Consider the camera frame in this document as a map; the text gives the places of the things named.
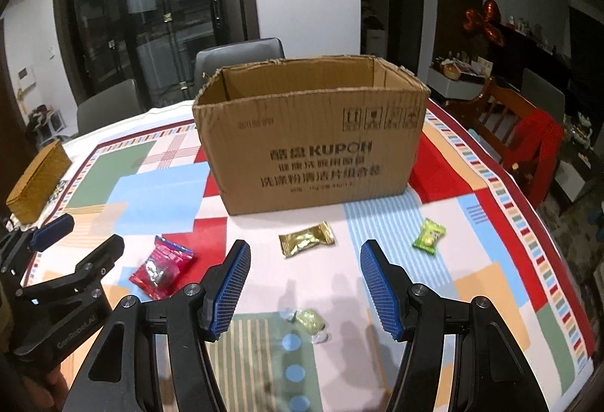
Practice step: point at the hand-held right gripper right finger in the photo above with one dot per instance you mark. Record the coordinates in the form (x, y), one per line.
(382, 294)

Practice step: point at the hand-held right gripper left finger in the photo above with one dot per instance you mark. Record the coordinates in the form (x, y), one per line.
(229, 294)

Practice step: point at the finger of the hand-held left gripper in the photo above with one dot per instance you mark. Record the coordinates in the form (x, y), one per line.
(101, 254)
(52, 230)

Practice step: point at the pale green candy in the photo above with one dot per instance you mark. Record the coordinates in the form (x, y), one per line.
(311, 321)

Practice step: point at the brown cardboard box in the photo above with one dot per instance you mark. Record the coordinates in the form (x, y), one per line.
(321, 157)

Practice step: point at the tan woven basket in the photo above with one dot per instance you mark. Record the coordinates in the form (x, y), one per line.
(37, 180)

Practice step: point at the red snack packet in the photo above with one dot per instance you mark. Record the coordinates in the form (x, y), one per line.
(160, 270)

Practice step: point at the gold wrapped candy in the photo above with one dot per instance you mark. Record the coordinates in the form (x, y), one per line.
(306, 239)

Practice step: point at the white shelf with toys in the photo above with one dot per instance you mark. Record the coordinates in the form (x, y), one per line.
(45, 124)

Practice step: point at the colourful patchwork tablecloth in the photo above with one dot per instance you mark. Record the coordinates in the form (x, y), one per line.
(472, 223)

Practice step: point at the grey leather dining chair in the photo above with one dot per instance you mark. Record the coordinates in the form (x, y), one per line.
(236, 55)
(111, 107)

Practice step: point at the brown wooden chair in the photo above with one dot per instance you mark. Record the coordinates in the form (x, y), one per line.
(495, 110)

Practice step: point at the red cloth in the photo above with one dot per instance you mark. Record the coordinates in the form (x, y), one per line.
(538, 143)

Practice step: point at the white low table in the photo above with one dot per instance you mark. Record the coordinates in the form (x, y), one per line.
(455, 86)

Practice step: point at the dark glass sliding door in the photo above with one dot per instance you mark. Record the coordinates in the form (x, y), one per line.
(141, 6)

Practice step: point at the white box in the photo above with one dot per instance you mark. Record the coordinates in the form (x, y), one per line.
(375, 43)

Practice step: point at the flower bouquet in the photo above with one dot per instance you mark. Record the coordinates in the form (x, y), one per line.
(580, 126)

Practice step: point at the grey upholstered chair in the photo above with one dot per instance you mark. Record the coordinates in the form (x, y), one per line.
(547, 91)

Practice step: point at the dark sideboard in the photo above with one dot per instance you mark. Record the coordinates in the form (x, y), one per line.
(542, 53)

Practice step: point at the red foil balloon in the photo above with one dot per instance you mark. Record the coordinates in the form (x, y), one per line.
(486, 22)

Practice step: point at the white wall intercom panel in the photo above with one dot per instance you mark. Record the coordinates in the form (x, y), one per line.
(26, 79)

